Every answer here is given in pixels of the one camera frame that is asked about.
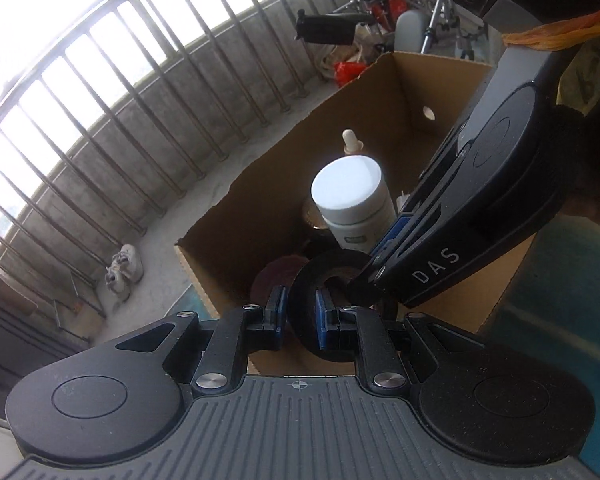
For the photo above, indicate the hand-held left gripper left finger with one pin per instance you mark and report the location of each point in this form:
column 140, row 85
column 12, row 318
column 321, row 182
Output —
column 279, row 310

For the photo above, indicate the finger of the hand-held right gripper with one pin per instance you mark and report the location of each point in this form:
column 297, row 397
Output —
column 395, row 232

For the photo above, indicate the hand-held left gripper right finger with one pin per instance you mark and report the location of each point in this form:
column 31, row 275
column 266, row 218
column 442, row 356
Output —
column 323, row 320

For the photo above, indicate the black tape roll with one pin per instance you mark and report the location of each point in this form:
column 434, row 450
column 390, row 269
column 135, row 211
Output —
column 305, row 280

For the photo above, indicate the white bottle with white cap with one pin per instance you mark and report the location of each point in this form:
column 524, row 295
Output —
column 347, row 190

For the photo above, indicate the brown cardboard box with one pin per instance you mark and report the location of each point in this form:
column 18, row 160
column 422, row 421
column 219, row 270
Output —
column 410, row 85

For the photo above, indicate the maroon round lid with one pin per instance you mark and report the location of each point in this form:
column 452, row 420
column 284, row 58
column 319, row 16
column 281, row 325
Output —
column 275, row 280

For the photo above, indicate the small dropper bottle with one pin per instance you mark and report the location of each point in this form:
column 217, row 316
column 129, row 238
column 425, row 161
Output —
column 350, row 141

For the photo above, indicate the pale green paper tag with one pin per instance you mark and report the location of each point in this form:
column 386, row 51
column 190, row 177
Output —
column 582, row 82

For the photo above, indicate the teal mat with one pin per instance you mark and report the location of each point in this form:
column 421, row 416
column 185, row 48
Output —
column 555, row 285

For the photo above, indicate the orange plastic strip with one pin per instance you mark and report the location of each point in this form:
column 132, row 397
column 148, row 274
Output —
column 555, row 30

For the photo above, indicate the white sneaker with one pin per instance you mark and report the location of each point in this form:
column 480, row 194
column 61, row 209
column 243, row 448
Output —
column 116, row 280
column 129, row 260

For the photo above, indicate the grey seat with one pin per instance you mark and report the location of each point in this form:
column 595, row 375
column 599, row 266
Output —
column 411, row 32

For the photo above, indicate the metal balcony railing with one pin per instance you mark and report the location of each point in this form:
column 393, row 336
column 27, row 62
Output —
column 285, row 108

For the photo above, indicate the red plastic bag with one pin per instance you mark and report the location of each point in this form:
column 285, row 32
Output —
column 347, row 71

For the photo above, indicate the black bicycle saddle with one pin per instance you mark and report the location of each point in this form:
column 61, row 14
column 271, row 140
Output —
column 330, row 27

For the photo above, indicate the metal rack frame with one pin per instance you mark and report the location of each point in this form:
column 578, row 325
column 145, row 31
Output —
column 80, row 305

